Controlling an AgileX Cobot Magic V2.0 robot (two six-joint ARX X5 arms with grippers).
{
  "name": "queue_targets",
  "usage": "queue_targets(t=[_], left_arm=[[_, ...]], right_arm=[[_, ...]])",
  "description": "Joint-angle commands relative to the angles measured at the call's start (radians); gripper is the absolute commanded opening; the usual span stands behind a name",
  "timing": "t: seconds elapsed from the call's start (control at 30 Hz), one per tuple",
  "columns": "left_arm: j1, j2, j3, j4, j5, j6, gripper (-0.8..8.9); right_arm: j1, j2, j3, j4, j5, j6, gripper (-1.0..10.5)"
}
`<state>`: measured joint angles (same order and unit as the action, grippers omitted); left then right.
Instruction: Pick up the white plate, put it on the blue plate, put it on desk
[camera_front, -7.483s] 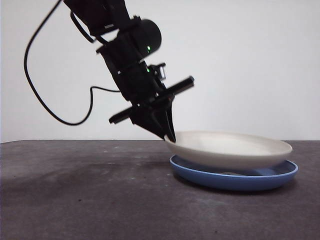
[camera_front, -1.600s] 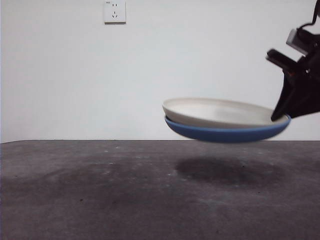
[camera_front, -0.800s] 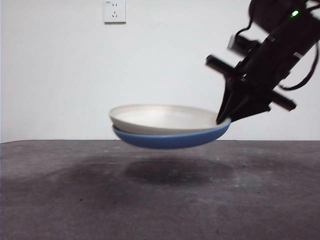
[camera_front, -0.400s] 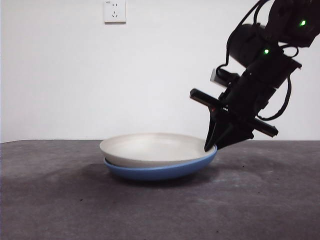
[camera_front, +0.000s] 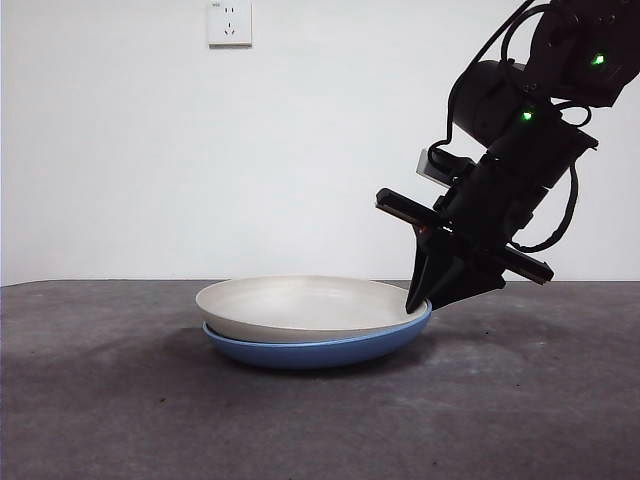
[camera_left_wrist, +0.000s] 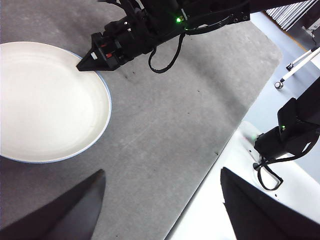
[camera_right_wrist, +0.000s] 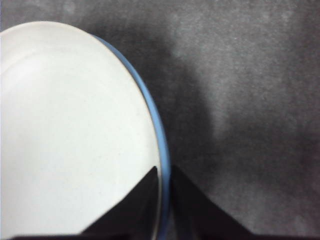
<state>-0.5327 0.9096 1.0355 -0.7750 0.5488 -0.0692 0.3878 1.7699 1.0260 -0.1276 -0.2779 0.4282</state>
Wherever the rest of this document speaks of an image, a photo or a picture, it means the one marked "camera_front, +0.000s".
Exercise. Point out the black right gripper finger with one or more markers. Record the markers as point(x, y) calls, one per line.
point(470, 277)
point(427, 265)

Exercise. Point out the white round plate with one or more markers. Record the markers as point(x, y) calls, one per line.
point(300, 310)

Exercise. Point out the blue round plate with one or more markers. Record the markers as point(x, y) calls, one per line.
point(320, 355)

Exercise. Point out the pale grey camera box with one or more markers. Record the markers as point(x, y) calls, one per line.
point(431, 167)

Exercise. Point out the white wall socket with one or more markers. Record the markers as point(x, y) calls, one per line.
point(230, 36)

